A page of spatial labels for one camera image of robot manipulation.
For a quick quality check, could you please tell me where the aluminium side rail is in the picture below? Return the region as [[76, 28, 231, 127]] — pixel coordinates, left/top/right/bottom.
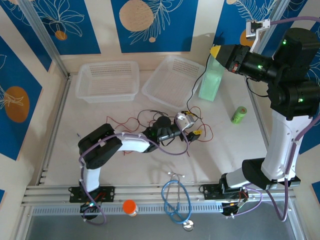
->
[[36, 74, 73, 187], [246, 82, 272, 151]]

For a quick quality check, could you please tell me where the aluminium frame post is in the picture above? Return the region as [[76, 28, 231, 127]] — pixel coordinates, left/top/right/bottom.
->
[[257, 0, 288, 55], [18, 0, 72, 80]]

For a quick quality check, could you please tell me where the grey metal panel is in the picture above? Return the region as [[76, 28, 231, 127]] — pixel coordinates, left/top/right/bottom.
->
[[23, 214, 301, 240]]

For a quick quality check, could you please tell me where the grey slotted cable duct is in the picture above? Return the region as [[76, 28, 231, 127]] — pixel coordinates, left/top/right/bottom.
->
[[31, 201, 225, 216]]

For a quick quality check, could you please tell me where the orange capped bottle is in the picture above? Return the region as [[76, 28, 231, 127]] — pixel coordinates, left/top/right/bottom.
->
[[122, 199, 138, 217]]

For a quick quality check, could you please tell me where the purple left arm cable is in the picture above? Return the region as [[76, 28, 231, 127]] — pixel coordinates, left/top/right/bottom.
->
[[78, 122, 191, 227]]

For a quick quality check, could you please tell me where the white plastic mesh basket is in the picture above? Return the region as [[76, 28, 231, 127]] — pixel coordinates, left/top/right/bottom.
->
[[74, 60, 140, 104], [141, 54, 206, 112]]

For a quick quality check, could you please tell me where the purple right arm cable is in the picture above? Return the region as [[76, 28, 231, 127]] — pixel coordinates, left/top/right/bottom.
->
[[224, 15, 320, 223]]

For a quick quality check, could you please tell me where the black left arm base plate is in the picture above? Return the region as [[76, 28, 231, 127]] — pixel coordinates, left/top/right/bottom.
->
[[68, 185, 116, 203]]

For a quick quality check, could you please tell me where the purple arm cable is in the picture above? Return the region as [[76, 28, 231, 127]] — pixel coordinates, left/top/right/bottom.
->
[[224, 15, 320, 223], [78, 122, 191, 227]]

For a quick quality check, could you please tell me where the black controller box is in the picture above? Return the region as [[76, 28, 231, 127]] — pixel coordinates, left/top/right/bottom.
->
[[79, 201, 102, 214], [221, 199, 248, 218]]

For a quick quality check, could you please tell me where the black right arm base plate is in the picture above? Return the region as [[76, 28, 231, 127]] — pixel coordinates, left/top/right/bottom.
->
[[199, 183, 248, 201]]

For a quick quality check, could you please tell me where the mint green zip pouch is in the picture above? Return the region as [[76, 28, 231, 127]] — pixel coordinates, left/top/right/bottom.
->
[[198, 53, 226, 102]]

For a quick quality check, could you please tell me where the thin red cable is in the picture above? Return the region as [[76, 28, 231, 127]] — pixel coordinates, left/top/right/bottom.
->
[[188, 106, 215, 144], [121, 139, 191, 157], [106, 115, 141, 132]]

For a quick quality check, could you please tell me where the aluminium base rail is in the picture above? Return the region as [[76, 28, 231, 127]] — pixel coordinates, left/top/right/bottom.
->
[[21, 183, 301, 208]]

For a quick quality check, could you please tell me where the blue stethoscope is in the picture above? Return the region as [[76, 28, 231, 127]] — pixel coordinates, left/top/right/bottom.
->
[[161, 171, 195, 231]]

